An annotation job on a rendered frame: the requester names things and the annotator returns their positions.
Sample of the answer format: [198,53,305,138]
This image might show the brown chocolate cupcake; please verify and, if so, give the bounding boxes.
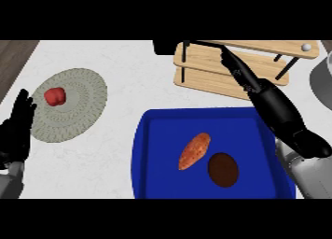
[206,152,240,189]

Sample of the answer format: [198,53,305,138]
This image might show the red bell pepper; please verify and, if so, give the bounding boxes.
[42,87,67,107]

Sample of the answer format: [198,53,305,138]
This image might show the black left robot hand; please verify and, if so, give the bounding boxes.
[0,89,38,171]

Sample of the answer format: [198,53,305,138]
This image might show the wooden tiered shelf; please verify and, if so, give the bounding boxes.
[172,40,321,101]

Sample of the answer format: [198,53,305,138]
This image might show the orange sweet potato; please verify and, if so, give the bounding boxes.
[176,132,212,171]

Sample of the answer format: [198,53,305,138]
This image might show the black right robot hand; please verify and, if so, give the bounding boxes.
[218,45,332,159]

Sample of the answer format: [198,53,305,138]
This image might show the round grey woven placemat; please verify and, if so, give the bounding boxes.
[29,67,110,144]

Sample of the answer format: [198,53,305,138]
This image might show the grey metal pot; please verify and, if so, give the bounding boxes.
[308,46,332,116]

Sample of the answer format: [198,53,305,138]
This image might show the black box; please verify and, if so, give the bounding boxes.
[153,40,190,56]

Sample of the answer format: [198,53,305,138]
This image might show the blue tray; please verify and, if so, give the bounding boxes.
[131,106,297,200]

